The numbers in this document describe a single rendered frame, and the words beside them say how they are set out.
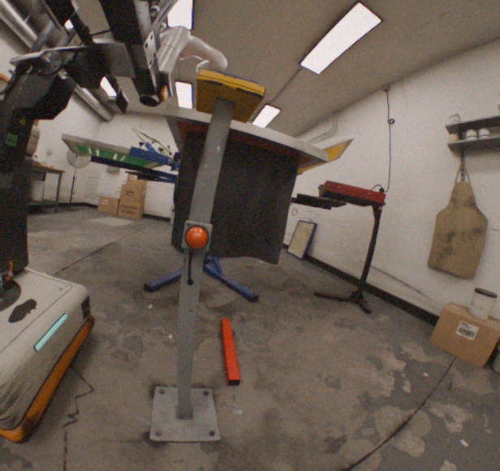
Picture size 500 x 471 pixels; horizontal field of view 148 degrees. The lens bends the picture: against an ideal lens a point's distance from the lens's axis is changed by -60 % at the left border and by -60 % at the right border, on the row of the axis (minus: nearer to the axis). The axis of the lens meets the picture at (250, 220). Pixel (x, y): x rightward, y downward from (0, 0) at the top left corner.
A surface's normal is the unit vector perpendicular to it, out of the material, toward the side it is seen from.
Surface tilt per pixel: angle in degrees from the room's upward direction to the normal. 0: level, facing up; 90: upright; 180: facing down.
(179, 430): 0
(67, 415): 0
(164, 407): 0
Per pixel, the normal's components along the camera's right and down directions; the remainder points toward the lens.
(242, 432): 0.18, -0.98
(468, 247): -0.63, -0.08
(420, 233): -0.94, -0.17
